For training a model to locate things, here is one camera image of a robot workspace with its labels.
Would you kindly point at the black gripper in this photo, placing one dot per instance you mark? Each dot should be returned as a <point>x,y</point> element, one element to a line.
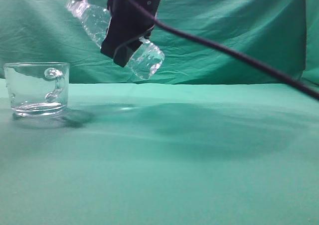
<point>125,23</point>

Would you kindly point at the clear plastic water bottle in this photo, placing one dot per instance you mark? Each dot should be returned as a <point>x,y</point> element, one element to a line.
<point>145,61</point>

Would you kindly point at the clear glass mug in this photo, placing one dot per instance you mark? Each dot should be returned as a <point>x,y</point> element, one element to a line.
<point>37,88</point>

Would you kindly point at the green table cloth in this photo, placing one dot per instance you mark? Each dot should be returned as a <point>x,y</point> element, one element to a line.
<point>153,154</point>

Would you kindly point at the green backdrop cloth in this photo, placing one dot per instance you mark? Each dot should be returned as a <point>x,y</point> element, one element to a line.
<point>281,33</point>

